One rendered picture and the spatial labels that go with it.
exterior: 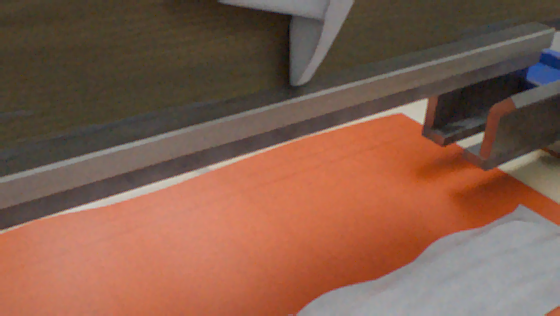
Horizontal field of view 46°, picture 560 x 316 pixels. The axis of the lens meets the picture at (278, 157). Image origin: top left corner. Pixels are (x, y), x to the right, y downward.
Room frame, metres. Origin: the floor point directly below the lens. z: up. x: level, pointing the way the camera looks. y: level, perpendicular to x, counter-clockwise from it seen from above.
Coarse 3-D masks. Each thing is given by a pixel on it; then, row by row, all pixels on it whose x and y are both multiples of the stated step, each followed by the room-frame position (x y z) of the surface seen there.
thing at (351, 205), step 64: (384, 128) 0.44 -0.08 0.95; (192, 192) 0.33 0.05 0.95; (256, 192) 0.34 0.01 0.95; (320, 192) 0.34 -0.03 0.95; (384, 192) 0.35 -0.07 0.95; (448, 192) 0.35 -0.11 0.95; (512, 192) 0.36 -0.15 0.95; (256, 256) 0.28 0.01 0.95; (320, 256) 0.28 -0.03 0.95; (384, 256) 0.28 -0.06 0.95
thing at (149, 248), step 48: (0, 240) 0.28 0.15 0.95; (48, 240) 0.28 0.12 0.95; (96, 240) 0.28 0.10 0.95; (144, 240) 0.28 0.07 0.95; (192, 240) 0.29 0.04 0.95; (0, 288) 0.24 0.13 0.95; (48, 288) 0.24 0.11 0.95; (96, 288) 0.24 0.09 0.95; (144, 288) 0.25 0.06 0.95; (192, 288) 0.25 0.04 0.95; (240, 288) 0.25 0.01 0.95
